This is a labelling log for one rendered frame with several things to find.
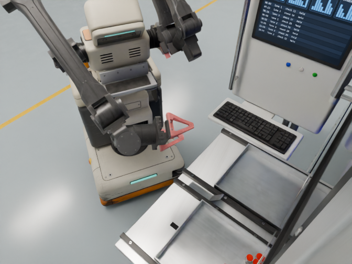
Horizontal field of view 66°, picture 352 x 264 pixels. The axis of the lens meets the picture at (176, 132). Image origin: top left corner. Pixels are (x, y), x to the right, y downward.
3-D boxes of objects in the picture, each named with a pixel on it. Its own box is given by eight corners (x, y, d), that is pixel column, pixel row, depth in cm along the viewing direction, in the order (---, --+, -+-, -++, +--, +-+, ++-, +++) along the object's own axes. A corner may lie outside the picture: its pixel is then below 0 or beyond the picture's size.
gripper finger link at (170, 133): (186, 120, 78) (154, 122, 76) (194, 110, 72) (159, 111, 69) (190, 143, 76) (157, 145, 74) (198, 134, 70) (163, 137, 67)
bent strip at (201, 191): (222, 201, 103) (224, 194, 98) (217, 207, 101) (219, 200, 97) (192, 181, 109) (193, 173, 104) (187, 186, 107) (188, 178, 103)
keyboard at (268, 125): (296, 137, 134) (298, 134, 132) (284, 155, 127) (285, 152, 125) (227, 102, 151) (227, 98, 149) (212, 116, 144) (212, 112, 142)
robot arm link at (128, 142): (118, 97, 72) (90, 115, 70) (122, 98, 61) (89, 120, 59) (143, 133, 75) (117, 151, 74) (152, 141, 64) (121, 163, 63)
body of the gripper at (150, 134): (155, 128, 80) (130, 130, 78) (162, 115, 71) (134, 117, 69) (158, 150, 78) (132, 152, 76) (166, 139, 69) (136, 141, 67)
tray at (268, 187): (325, 192, 105) (328, 187, 103) (297, 245, 92) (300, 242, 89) (246, 148, 120) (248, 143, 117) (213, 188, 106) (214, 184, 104)
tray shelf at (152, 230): (327, 186, 109) (329, 183, 108) (235, 362, 74) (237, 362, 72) (225, 129, 130) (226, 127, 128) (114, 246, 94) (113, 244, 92)
